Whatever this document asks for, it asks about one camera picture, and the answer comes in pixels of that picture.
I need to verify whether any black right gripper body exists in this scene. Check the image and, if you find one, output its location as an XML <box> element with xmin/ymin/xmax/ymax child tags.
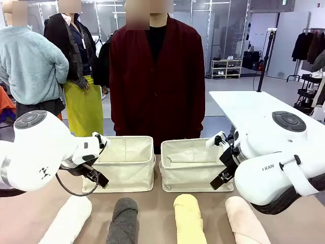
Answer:
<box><xmin>219</xmin><ymin>145</ymin><xmax>242</xmax><ymax>170</ymax></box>

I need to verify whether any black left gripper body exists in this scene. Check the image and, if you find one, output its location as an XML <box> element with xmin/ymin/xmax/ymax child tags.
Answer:
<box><xmin>66</xmin><ymin>162</ymin><xmax>100</xmax><ymax>180</ymax></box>

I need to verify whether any grey towel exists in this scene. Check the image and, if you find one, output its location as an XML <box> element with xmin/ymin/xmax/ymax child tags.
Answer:
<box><xmin>106</xmin><ymin>197</ymin><xmax>140</xmax><ymax>244</ymax></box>

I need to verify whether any pink towel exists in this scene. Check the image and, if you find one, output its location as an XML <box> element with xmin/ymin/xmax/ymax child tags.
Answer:
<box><xmin>224</xmin><ymin>196</ymin><xmax>272</xmax><ymax>244</ymax></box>

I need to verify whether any yellow towel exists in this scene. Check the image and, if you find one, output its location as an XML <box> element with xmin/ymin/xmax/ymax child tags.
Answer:
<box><xmin>173</xmin><ymin>193</ymin><xmax>208</xmax><ymax>244</ymax></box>

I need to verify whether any white towel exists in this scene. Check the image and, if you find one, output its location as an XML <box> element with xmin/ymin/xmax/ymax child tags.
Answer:
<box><xmin>38</xmin><ymin>195</ymin><xmax>93</xmax><ymax>244</ymax></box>

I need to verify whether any cream fabric basket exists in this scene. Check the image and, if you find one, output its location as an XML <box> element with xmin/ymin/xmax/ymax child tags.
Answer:
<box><xmin>81</xmin><ymin>136</ymin><xmax>156</xmax><ymax>194</ymax></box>
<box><xmin>159</xmin><ymin>137</ymin><xmax>235</xmax><ymax>193</ymax></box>

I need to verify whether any white table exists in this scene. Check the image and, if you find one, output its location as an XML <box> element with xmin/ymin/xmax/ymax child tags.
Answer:
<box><xmin>208</xmin><ymin>90</ymin><xmax>325</xmax><ymax>139</ymax></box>

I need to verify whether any mannequin in black coat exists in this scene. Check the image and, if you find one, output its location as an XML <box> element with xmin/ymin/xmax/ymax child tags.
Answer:
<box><xmin>43</xmin><ymin>0</ymin><xmax>110</xmax><ymax>138</ymax></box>

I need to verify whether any wooden shoe rack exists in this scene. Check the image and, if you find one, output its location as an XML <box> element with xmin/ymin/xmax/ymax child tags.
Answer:
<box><xmin>211</xmin><ymin>58</ymin><xmax>243</xmax><ymax>80</ymax></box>

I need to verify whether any person in maroon cardigan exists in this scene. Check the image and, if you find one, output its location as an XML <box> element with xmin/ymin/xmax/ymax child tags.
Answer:
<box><xmin>109</xmin><ymin>0</ymin><xmax>206</xmax><ymax>155</ymax></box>

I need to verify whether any mannequin in blue fleece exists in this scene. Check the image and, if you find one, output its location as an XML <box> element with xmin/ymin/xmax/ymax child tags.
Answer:
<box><xmin>0</xmin><ymin>0</ymin><xmax>70</xmax><ymax>120</ymax></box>

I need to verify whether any clothes rack with dark garments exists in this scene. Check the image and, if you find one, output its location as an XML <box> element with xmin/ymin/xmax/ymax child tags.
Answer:
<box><xmin>286</xmin><ymin>27</ymin><xmax>325</xmax><ymax>82</ymax></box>

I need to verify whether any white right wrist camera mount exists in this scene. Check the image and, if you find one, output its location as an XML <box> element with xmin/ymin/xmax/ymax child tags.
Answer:
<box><xmin>205</xmin><ymin>130</ymin><xmax>227</xmax><ymax>148</ymax></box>

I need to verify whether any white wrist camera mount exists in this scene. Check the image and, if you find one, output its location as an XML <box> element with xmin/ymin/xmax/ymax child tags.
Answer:
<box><xmin>92</xmin><ymin>131</ymin><xmax>111</xmax><ymax>150</ymax></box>
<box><xmin>205</xmin><ymin>130</ymin><xmax>227</xmax><ymax>148</ymax></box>

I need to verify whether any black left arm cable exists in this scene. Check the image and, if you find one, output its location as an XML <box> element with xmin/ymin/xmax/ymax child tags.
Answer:
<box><xmin>55</xmin><ymin>164</ymin><xmax>100</xmax><ymax>197</ymax></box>

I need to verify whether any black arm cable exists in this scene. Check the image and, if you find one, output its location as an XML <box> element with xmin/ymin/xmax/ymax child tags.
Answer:
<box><xmin>55</xmin><ymin>164</ymin><xmax>100</xmax><ymax>197</ymax></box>
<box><xmin>250</xmin><ymin>172</ymin><xmax>325</xmax><ymax>216</ymax></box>

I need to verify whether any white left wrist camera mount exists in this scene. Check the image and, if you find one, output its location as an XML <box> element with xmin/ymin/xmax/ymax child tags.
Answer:
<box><xmin>92</xmin><ymin>131</ymin><xmax>111</xmax><ymax>150</ymax></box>

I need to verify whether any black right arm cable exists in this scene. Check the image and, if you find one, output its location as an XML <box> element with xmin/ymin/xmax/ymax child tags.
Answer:
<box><xmin>250</xmin><ymin>172</ymin><xmax>325</xmax><ymax>216</ymax></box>

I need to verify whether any black camera pole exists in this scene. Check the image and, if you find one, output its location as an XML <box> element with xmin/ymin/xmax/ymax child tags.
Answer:
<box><xmin>256</xmin><ymin>29</ymin><xmax>277</xmax><ymax>93</ymax></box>

